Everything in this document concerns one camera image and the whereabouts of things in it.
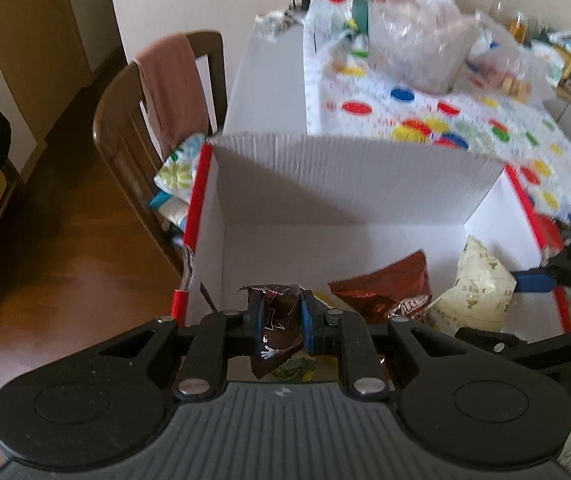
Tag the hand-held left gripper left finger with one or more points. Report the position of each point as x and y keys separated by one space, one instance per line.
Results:
x=259 y=322

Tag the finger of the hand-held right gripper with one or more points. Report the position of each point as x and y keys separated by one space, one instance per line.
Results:
x=515 y=346
x=533 y=281

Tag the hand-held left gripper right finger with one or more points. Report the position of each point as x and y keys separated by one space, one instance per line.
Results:
x=307 y=322

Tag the brown candy packet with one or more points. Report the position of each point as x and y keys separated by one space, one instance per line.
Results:
x=280 y=320

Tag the green jelly cup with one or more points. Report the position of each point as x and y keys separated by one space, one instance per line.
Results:
x=293 y=369

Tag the cream snack packet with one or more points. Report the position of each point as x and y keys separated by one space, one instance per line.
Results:
x=470 y=285

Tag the shiny brown snack packet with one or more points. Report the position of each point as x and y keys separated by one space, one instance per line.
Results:
x=380 y=290

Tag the red white cardboard box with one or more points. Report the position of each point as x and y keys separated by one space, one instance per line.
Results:
x=340 y=185

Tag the floral seat cushion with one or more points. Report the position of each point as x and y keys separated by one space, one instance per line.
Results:
x=175 y=175

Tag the balloon print tablecloth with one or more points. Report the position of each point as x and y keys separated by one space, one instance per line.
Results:
x=465 y=105

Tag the plastic bag of pastries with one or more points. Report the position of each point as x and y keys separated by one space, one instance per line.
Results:
x=510 y=80

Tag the large clear plastic bag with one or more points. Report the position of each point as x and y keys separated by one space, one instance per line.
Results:
x=425 y=67

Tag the wooden chair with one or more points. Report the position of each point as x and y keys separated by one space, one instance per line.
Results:
x=120 y=125

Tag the pink cloth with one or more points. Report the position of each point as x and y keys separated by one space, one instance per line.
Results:
x=175 y=85

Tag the amber liquid bottle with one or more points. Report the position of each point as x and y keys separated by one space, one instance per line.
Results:
x=518 y=25

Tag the small white trinkets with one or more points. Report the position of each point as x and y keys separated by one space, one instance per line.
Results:
x=278 y=20

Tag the green orange container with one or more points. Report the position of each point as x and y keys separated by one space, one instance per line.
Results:
x=360 y=10

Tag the wooden door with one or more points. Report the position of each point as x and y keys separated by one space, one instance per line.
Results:
x=40 y=35

